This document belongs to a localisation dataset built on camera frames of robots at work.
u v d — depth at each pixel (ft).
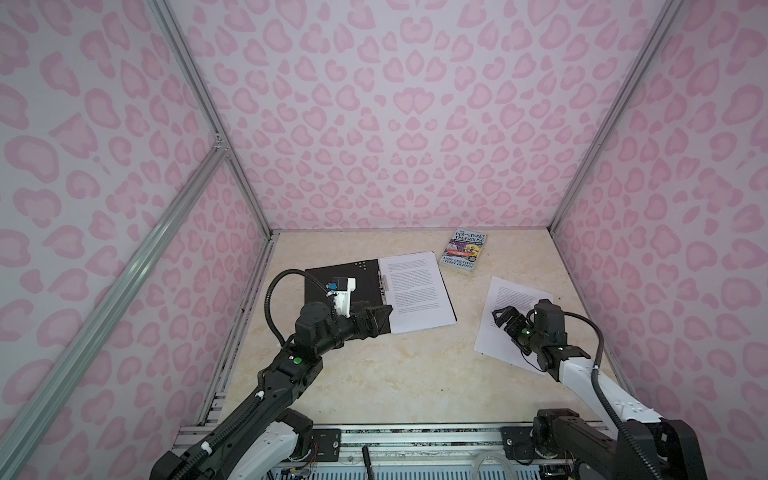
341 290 2.19
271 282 1.85
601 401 1.47
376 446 2.46
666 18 2.30
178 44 2.37
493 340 2.96
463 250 3.62
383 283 3.40
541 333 2.25
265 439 1.89
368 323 2.17
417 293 3.30
